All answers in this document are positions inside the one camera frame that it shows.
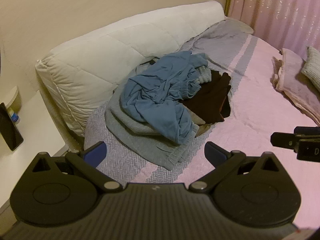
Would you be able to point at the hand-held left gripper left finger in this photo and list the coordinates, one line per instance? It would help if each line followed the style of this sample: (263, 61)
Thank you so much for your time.
(96, 152)

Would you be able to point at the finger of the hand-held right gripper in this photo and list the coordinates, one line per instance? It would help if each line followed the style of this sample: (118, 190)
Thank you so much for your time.
(283, 140)
(307, 131)

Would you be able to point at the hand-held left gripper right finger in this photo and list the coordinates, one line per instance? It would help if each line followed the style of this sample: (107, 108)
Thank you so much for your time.
(215, 153)

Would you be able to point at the blue pants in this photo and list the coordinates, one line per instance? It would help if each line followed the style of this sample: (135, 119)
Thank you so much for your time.
(160, 85)

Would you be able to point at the grey sweatshirt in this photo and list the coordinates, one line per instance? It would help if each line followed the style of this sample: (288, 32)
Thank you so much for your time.
(130, 127)

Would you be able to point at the folded pink blanket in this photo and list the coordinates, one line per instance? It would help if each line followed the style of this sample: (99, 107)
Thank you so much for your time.
(297, 90)

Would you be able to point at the pink and grey bedspread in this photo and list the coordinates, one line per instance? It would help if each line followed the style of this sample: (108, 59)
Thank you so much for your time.
(250, 110)

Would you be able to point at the black garment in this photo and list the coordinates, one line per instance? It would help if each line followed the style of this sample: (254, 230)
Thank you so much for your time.
(207, 97)

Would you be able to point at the white nightstand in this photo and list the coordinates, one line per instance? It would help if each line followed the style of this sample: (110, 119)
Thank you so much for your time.
(37, 130)

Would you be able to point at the grey pillow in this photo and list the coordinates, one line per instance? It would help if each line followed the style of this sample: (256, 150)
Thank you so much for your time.
(313, 67)

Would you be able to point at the grey knit garment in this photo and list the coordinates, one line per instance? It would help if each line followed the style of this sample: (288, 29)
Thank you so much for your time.
(203, 75)

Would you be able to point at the black phone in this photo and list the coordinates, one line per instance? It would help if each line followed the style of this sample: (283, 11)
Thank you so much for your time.
(11, 130)

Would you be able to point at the small bottle with blue label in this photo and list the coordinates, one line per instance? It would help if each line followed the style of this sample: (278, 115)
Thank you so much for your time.
(15, 117)

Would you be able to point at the white round container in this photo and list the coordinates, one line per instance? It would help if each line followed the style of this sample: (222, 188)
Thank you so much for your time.
(15, 97)

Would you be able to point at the pink curtain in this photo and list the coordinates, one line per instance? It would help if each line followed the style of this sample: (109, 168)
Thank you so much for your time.
(275, 10)

